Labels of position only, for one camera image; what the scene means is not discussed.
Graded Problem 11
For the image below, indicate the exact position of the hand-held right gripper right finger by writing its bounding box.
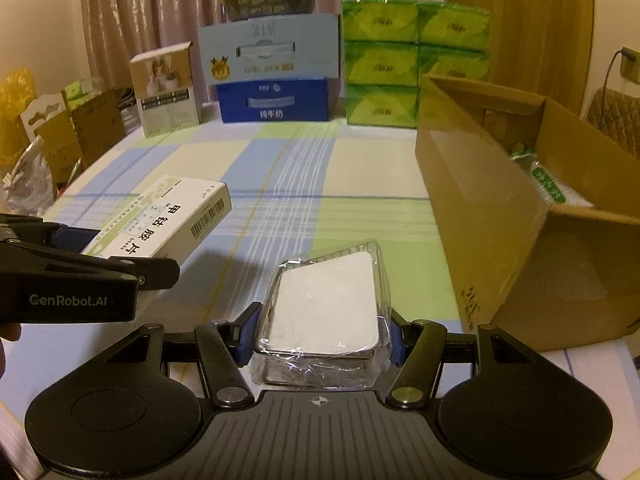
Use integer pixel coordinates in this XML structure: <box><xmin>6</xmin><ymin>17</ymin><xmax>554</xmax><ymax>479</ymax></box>
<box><xmin>387</xmin><ymin>310</ymin><xmax>536</xmax><ymax>409</ymax></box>

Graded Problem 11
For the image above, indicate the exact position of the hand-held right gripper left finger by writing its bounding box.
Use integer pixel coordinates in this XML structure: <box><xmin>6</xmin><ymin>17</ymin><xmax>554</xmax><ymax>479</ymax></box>
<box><xmin>107</xmin><ymin>302</ymin><xmax>263</xmax><ymax>409</ymax></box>

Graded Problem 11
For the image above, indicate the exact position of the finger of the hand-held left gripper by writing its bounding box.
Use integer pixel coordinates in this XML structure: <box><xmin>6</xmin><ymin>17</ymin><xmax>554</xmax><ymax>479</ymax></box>
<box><xmin>0</xmin><ymin>240</ymin><xmax>181</xmax><ymax>292</ymax></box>
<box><xmin>0</xmin><ymin>214</ymin><xmax>101</xmax><ymax>256</ymax></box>

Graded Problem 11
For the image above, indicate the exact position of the white blue medicine box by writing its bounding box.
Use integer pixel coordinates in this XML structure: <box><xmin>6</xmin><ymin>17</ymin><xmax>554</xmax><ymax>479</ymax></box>
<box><xmin>81</xmin><ymin>175</ymin><xmax>234</xmax><ymax>267</ymax></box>

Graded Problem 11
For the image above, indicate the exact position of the clear plastic box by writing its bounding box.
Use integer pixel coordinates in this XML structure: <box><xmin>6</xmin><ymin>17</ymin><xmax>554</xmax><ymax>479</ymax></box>
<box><xmin>251</xmin><ymin>241</ymin><xmax>394</xmax><ymax>390</ymax></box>

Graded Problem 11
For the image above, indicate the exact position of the large cardboard box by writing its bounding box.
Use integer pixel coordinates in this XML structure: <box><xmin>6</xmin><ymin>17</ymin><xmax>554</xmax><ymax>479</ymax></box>
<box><xmin>415</xmin><ymin>74</ymin><xmax>640</xmax><ymax>353</ymax></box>

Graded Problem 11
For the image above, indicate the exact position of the checked cloth desktop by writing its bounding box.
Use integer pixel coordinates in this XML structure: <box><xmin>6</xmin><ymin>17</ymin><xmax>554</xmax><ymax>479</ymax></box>
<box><xmin>0</xmin><ymin>120</ymin><xmax>640</xmax><ymax>401</ymax></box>

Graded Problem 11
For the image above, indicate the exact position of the person's left hand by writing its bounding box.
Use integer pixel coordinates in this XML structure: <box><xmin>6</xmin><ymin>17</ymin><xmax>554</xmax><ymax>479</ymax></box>
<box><xmin>0</xmin><ymin>326</ymin><xmax>22</xmax><ymax>376</ymax></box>

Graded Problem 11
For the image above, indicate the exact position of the clear plastic bag at left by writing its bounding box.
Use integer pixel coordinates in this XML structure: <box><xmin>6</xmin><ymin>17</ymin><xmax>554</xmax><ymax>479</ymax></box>
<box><xmin>0</xmin><ymin>139</ymin><xmax>55</xmax><ymax>218</ymax></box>

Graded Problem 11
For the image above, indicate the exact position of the tall brown cardboard box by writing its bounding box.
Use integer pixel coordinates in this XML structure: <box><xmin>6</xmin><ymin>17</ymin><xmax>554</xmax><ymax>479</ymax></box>
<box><xmin>67</xmin><ymin>87</ymin><xmax>127</xmax><ymax>171</ymax></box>

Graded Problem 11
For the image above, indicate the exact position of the yellow plastic bag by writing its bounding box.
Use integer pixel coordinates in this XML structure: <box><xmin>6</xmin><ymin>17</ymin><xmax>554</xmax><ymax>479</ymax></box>
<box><xmin>0</xmin><ymin>66</ymin><xmax>37</xmax><ymax>167</ymax></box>

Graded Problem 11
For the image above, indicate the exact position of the small green tissue pack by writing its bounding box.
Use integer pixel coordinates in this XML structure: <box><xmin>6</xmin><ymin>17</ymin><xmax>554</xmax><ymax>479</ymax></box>
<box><xmin>64</xmin><ymin>78</ymin><xmax>103</xmax><ymax>102</ymax></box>

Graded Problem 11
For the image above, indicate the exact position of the beige product box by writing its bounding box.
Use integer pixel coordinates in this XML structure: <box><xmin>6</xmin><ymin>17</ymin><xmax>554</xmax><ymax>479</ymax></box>
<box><xmin>129</xmin><ymin>41</ymin><xmax>204</xmax><ymax>139</ymax></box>

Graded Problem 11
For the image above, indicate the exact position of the dark blue milk carton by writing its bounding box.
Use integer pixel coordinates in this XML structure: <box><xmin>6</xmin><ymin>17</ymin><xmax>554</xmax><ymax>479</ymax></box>
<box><xmin>216</xmin><ymin>77</ymin><xmax>332</xmax><ymax>124</ymax></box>

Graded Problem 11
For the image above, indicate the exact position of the beige curtain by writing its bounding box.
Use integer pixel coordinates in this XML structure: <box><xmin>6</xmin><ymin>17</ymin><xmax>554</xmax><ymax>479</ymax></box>
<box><xmin>79</xmin><ymin>0</ymin><xmax>406</xmax><ymax>126</ymax></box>

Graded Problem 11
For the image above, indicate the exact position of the light blue milk carton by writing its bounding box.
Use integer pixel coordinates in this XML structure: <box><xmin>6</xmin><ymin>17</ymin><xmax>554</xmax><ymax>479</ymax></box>
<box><xmin>198</xmin><ymin>12</ymin><xmax>343</xmax><ymax>86</ymax></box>

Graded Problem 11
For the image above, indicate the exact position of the stack of green tissue packs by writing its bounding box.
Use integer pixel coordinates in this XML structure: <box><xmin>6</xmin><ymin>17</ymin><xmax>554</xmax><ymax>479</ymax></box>
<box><xmin>341</xmin><ymin>0</ymin><xmax>492</xmax><ymax>128</ymax></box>

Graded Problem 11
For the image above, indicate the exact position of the quilted chair back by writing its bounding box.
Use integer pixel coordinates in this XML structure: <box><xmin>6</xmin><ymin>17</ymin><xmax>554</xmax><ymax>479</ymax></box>
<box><xmin>584</xmin><ymin>87</ymin><xmax>640</xmax><ymax>161</ymax></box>

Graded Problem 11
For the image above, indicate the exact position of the wooden door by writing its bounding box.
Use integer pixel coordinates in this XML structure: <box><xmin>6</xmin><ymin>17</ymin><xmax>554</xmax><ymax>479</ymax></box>
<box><xmin>444</xmin><ymin>0</ymin><xmax>593</xmax><ymax>116</ymax></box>

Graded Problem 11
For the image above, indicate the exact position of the thin charger cable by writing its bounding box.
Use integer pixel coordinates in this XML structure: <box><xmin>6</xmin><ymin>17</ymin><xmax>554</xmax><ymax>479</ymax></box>
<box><xmin>600</xmin><ymin>50</ymin><xmax>623</xmax><ymax>96</ymax></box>

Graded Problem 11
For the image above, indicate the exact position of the wall outlet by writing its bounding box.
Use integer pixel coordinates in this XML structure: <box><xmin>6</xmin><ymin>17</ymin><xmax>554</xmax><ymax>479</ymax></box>
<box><xmin>617</xmin><ymin>46</ymin><xmax>640</xmax><ymax>85</ymax></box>

